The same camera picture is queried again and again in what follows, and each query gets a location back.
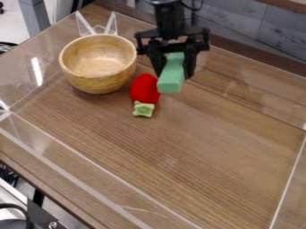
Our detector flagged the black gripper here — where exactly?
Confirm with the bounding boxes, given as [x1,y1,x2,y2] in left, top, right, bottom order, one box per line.
[134,26,210,79]

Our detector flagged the green rectangular stick block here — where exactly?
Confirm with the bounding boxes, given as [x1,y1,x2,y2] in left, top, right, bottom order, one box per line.
[157,53,186,93]

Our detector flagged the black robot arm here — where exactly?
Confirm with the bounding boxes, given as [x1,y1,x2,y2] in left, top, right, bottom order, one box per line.
[134,0,210,80]

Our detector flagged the brown wooden bowl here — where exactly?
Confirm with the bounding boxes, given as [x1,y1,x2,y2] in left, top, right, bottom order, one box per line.
[59,34,138,94]

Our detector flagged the red plush strawberry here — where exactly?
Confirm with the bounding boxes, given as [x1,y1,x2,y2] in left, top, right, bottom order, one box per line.
[131,73,161,118]

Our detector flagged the black table leg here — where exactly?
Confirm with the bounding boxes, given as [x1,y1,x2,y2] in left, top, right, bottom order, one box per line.
[32,190,44,207]

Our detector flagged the clear acrylic enclosure walls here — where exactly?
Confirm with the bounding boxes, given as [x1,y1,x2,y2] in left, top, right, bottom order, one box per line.
[0,17,306,229]

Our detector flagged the black cable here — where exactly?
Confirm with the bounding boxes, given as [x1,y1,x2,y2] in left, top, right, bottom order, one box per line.
[0,203,31,229]

